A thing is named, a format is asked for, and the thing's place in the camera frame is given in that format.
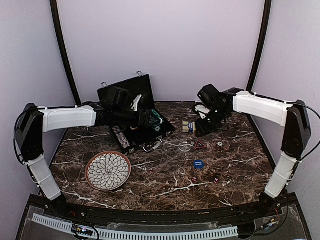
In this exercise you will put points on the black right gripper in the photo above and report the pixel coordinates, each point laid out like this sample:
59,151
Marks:
203,128

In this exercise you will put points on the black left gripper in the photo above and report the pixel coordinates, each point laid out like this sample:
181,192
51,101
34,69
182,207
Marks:
146,122

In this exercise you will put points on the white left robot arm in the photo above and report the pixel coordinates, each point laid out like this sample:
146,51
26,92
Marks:
28,132

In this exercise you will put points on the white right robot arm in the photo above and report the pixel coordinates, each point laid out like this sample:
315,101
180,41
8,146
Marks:
216,106

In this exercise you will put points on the black poker case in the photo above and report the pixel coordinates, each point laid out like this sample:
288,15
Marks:
131,113

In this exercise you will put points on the blue gold card box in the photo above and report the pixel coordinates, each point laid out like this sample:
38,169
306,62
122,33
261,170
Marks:
189,127

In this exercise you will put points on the green blue chip stack front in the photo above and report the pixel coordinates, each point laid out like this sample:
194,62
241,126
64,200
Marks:
156,126

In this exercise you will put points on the green blue chip stack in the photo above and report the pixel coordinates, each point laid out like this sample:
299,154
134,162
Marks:
156,126
160,119

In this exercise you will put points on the green blue chip stack rear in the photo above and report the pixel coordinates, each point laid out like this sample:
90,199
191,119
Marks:
160,119

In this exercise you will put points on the black red all-in triangle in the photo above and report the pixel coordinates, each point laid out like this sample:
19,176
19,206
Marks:
199,145

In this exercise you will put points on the clear dealer button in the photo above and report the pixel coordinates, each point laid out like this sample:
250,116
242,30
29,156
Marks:
185,147

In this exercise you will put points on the blue small blind button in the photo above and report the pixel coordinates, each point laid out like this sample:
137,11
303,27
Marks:
198,164

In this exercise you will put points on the floral patterned plate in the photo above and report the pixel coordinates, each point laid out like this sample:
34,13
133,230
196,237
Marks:
108,170

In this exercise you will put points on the black front table rail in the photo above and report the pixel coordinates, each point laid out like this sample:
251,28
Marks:
234,215

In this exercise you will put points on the white slotted cable duct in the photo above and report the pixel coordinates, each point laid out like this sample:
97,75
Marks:
119,231

